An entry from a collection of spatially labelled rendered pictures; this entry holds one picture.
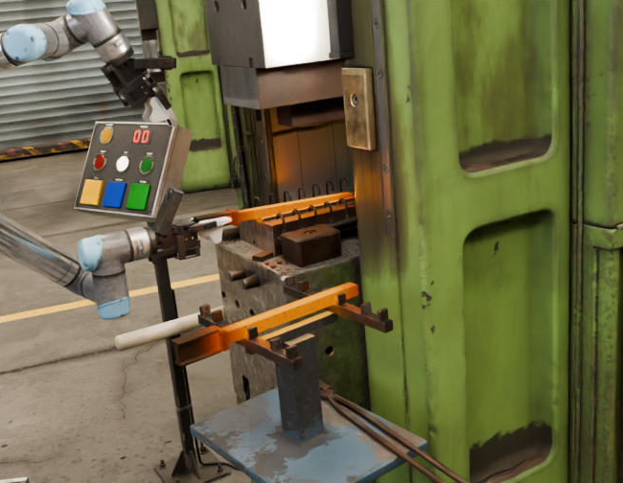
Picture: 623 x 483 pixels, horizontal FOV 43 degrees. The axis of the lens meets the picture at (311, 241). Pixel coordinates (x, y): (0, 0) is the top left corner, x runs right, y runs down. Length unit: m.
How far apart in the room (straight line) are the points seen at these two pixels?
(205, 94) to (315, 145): 4.61
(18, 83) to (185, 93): 3.36
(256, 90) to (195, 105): 4.96
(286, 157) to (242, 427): 0.83
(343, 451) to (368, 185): 0.59
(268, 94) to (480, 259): 0.61
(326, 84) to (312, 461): 0.89
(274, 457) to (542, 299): 0.79
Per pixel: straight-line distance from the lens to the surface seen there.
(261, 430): 1.66
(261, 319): 1.47
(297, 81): 1.90
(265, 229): 1.96
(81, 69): 9.79
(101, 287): 1.85
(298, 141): 2.22
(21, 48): 1.82
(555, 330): 2.01
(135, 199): 2.32
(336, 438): 1.61
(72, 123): 9.83
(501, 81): 1.81
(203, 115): 6.83
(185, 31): 6.78
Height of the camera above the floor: 1.51
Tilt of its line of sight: 17 degrees down
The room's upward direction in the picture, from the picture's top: 5 degrees counter-clockwise
